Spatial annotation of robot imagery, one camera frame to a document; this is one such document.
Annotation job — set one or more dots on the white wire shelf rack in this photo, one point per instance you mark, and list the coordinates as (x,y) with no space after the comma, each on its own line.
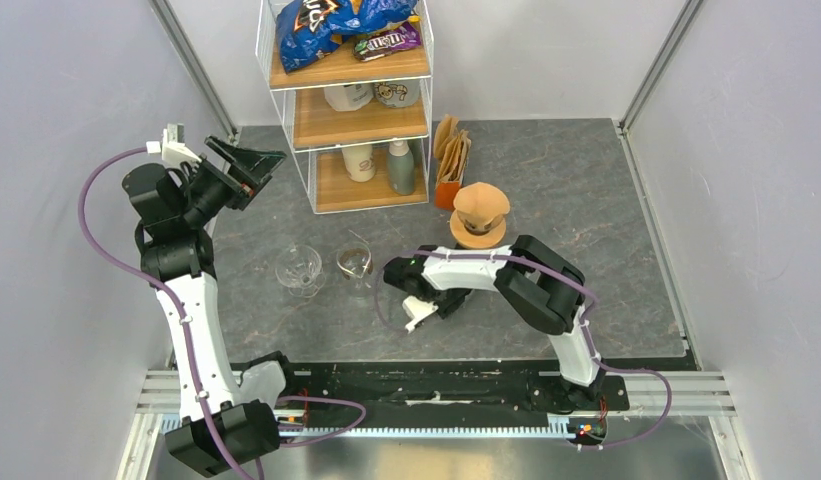
(359,131)

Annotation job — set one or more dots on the purple candy bag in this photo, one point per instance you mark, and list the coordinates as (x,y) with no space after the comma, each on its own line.
(403,37)

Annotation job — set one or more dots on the white cylindrical bottle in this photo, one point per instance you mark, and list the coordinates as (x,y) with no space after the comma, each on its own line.
(359,162)

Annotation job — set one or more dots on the blue chips bag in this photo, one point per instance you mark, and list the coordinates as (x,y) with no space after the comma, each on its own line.
(308,31)

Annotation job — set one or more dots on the aluminium frame rail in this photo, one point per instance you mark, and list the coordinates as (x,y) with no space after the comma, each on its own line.
(670,395)

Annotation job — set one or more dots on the brown paper coffee filter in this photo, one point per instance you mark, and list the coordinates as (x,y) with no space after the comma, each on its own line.
(482,201)

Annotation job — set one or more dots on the orange filter holder box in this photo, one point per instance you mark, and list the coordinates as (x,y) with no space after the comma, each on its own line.
(446,192)

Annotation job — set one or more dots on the round wooden dripper stand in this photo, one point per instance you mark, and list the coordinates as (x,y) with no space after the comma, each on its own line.
(486,239)

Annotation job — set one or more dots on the clear ribbed glass dripper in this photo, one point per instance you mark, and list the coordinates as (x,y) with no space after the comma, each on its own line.
(478,228)

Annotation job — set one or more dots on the grey green spray bottle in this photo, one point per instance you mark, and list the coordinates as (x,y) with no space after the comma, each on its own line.
(401,167)

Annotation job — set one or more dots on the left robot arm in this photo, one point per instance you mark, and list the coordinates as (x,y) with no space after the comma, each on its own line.
(220,428)

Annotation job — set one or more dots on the glass carafe with brown band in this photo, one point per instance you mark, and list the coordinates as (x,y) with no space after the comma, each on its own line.
(355,263)

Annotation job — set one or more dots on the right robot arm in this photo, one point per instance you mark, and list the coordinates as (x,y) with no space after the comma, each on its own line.
(545,290)

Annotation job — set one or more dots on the white printed cup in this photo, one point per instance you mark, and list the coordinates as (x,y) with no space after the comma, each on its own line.
(397,94)

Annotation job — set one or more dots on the clear glass dripper with handle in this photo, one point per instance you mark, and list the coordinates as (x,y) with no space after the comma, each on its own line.
(299,269)

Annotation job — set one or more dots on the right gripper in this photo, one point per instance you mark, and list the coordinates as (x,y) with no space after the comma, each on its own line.
(447,307)

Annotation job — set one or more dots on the brown paper filter stack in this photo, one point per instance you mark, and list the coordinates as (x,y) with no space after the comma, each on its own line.
(451,148)

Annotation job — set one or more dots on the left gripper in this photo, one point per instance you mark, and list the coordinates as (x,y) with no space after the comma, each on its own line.
(252,178)

